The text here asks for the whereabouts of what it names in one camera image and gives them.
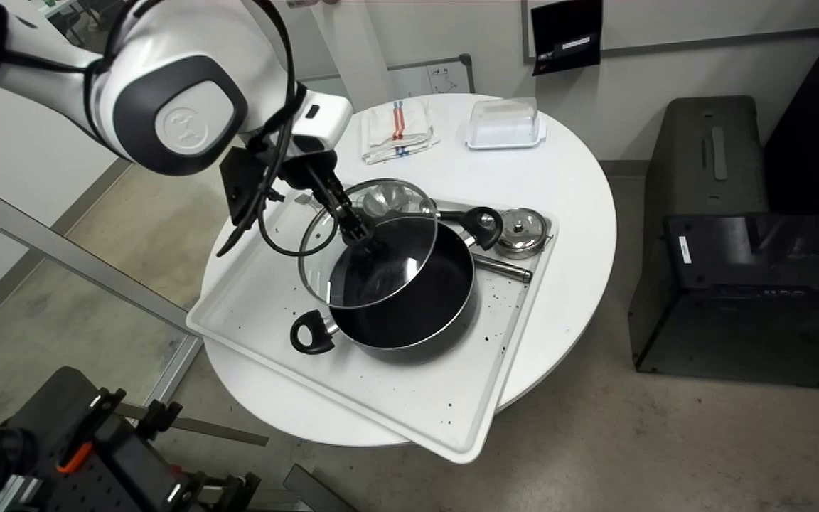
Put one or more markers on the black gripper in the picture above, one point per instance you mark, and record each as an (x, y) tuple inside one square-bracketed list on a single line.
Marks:
[(305, 171)]

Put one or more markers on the glass lid with black knob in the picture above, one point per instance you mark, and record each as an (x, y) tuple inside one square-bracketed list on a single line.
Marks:
[(400, 258)]

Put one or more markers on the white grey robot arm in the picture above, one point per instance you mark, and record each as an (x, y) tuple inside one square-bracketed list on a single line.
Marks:
[(51, 67)]

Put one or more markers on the steel ladle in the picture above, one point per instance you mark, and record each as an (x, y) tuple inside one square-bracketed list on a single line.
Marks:
[(526, 231)]

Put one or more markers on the clear plastic container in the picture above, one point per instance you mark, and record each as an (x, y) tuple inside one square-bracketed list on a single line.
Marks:
[(504, 124)]

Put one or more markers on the white plastic tray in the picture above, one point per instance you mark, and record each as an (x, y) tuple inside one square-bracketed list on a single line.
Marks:
[(410, 399)]

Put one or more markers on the black whiteboard marker holder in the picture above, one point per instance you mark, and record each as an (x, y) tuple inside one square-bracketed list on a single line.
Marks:
[(567, 32)]

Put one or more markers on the black hard equipment case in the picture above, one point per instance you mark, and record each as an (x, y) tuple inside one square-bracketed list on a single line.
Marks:
[(740, 286)]

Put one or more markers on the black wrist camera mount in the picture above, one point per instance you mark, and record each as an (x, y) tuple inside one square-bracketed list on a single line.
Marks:
[(243, 187)]

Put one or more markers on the aluminium glass partition frame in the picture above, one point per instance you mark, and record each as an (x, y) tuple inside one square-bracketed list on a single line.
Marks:
[(71, 251)]

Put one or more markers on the black camera stand equipment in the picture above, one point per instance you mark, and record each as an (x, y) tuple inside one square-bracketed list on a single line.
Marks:
[(71, 444)]

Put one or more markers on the large wall whiteboard panel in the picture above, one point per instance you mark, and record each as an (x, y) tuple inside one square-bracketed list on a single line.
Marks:
[(712, 19)]

